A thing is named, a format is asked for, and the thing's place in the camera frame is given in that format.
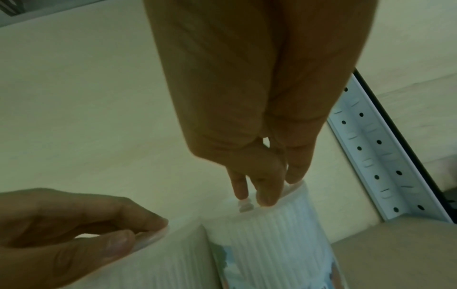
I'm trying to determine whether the cotton swab tub with label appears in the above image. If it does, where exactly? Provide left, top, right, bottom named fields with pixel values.
left=201, top=180, right=344, bottom=289

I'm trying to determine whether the tan shelf board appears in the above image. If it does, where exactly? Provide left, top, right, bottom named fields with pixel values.
left=330, top=218, right=457, bottom=289

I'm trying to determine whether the person's left hand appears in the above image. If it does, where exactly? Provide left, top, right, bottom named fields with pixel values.
left=0, top=188, right=170, bottom=289

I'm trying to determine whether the white perforated metal shelf post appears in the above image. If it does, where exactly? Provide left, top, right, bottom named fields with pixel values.
left=326, top=69, right=455, bottom=224

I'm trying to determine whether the person's right hand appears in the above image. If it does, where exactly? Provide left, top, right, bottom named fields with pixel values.
left=143, top=0, right=379, bottom=207

